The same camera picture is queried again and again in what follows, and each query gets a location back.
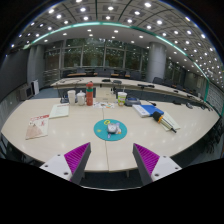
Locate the dark office chairs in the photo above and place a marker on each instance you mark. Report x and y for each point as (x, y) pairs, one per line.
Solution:
(135, 75)

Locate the fan-print magazine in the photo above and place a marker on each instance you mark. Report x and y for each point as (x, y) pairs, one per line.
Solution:
(37, 126)

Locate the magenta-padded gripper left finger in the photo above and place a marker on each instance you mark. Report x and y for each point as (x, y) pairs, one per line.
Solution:
(76, 156)

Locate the round teal printed mouse pad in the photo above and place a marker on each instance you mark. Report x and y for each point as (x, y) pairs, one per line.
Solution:
(100, 130)

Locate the white cardboard box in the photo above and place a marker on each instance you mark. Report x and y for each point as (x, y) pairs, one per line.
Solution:
(105, 94)

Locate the green-print paper cup with straw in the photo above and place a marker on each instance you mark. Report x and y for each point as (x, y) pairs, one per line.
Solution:
(122, 99)

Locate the white paper booklet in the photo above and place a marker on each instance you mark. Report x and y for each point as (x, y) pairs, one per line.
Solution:
(59, 111)

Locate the red bottle with green band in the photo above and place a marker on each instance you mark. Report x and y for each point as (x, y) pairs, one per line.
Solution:
(89, 94)

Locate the long curved conference desk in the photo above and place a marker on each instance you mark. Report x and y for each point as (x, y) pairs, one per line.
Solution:
(70, 81)

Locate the blue and white book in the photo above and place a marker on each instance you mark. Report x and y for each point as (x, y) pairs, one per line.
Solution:
(146, 110)

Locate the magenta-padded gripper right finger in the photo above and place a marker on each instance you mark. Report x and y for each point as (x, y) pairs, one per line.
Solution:
(147, 158)

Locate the black microphone with yellow band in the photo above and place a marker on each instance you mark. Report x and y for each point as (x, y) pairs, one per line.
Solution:
(156, 116)

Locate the white lidded mug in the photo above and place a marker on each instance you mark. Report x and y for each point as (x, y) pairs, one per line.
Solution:
(81, 98)

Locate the white paper cup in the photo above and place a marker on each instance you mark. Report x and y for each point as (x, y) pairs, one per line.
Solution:
(71, 97)

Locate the silver grey computer mouse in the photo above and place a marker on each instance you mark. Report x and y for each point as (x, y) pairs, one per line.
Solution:
(113, 128)

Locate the ceiling lights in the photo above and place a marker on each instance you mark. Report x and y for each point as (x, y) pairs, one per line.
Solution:
(110, 8)

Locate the black desktop device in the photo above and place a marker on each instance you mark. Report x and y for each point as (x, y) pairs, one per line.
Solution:
(132, 101)

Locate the colourful sticker sheet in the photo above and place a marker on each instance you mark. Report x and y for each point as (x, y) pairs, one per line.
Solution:
(103, 105)

